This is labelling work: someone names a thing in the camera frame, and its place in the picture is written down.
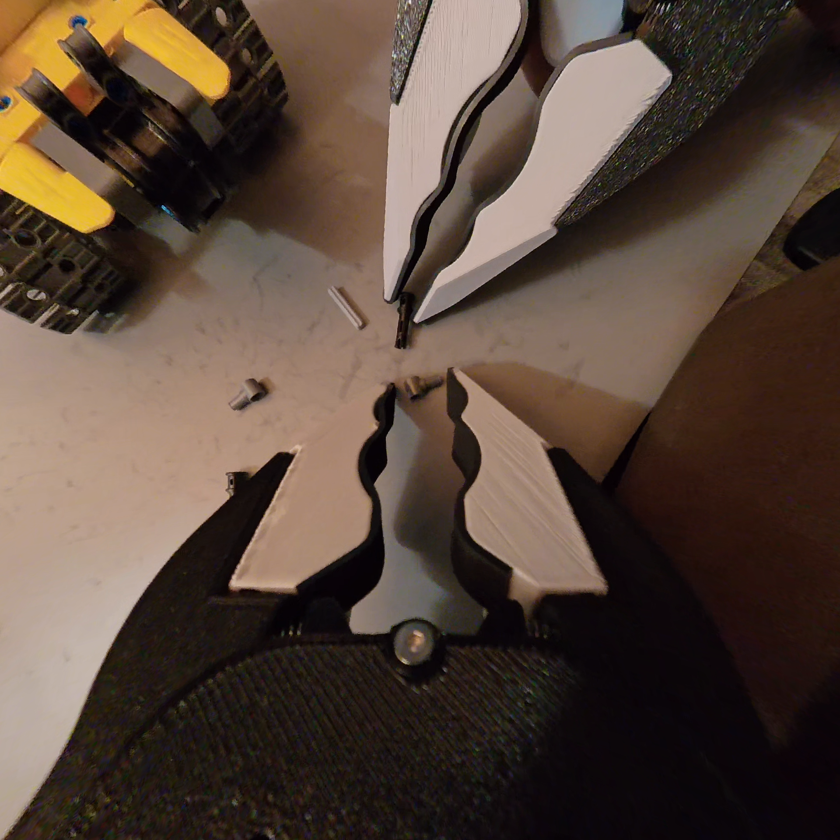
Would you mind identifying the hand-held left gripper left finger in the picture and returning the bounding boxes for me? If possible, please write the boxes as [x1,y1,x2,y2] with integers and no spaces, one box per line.
[228,382,399,597]

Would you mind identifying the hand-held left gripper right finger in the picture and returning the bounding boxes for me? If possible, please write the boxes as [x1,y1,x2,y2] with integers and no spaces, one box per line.
[446,366,609,603]

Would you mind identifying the yellow black tracked toy vehicle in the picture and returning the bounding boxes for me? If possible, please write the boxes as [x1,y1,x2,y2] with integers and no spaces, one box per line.
[0,0,290,336]

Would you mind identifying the person's brown trouser leg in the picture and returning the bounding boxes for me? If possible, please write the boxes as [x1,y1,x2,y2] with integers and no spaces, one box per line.
[604,259,840,840]

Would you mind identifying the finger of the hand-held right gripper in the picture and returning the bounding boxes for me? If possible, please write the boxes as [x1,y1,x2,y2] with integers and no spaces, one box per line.
[382,0,531,305]
[412,38,675,325]

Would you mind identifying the short grey toy axle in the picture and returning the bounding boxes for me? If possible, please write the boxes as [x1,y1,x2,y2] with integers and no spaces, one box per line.
[328,285,368,329]

